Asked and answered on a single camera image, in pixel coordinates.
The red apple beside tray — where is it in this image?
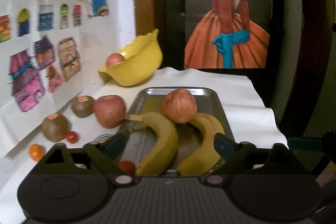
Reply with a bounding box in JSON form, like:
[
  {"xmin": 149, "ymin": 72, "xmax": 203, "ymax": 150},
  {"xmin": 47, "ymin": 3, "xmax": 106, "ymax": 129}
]
[{"xmin": 93, "ymin": 95, "xmax": 126, "ymax": 128}]

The brown kiwi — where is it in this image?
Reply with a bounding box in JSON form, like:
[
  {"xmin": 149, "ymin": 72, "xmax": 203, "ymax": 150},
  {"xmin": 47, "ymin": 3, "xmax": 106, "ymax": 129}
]
[
  {"xmin": 42, "ymin": 113, "xmax": 70, "ymax": 142},
  {"xmin": 71, "ymin": 96, "xmax": 95, "ymax": 118}
]

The apple inside yellow bowl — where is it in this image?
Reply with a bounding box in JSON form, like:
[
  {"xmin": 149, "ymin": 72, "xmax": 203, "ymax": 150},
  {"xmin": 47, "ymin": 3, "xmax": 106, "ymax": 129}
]
[{"xmin": 105, "ymin": 53, "xmax": 125, "ymax": 67}]

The small orange tangerine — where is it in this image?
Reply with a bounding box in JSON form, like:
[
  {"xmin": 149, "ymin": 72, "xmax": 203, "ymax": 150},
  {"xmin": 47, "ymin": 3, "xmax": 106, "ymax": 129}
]
[{"xmin": 29, "ymin": 144, "xmax": 45, "ymax": 162}]

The large yellow banana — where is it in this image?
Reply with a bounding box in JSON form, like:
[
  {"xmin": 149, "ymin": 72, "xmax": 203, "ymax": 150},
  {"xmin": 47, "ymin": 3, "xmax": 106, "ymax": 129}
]
[{"xmin": 125, "ymin": 111, "xmax": 179, "ymax": 177}]

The red cherry tomato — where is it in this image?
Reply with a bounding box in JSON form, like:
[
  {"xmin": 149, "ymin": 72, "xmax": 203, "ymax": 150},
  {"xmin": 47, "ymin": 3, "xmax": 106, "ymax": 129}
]
[
  {"xmin": 117, "ymin": 160, "xmax": 136, "ymax": 176},
  {"xmin": 66, "ymin": 131, "xmax": 79, "ymax": 144}
]

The far brown kiwi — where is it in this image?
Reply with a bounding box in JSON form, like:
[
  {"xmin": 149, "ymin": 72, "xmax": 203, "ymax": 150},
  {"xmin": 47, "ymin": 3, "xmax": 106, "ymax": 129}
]
[{"xmin": 71, "ymin": 96, "xmax": 95, "ymax": 118}]

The houses drawing paper sheet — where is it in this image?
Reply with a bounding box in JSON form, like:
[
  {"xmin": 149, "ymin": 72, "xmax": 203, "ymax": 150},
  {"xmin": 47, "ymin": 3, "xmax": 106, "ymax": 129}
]
[{"xmin": 1, "ymin": 0, "xmax": 108, "ymax": 156}]

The near brown kiwi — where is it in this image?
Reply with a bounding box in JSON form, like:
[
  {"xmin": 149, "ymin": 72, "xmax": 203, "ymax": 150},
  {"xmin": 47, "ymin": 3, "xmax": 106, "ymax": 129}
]
[{"xmin": 42, "ymin": 113, "xmax": 70, "ymax": 142}]

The large red apple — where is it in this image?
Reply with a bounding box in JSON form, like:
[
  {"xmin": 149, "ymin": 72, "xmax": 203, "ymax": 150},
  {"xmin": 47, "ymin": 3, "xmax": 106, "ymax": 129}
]
[{"xmin": 161, "ymin": 88, "xmax": 197, "ymax": 124}]

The yellow plastic bowl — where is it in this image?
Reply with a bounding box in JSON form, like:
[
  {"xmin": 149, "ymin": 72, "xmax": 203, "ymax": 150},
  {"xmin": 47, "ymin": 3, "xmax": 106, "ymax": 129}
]
[{"xmin": 98, "ymin": 29, "xmax": 163, "ymax": 86}]

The white printed tablecloth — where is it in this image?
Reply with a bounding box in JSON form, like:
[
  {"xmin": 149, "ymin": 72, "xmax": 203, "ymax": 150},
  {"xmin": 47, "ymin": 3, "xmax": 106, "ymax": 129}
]
[{"xmin": 1, "ymin": 68, "xmax": 287, "ymax": 223}]

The orange dress lady poster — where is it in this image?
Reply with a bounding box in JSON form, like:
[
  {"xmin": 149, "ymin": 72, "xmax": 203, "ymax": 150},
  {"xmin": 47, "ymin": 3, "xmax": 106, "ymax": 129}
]
[{"xmin": 184, "ymin": 0, "xmax": 270, "ymax": 69}]

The silver metal tray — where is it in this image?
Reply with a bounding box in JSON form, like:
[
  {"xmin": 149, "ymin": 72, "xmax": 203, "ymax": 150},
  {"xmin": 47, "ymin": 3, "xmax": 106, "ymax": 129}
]
[{"xmin": 121, "ymin": 87, "xmax": 233, "ymax": 177}]

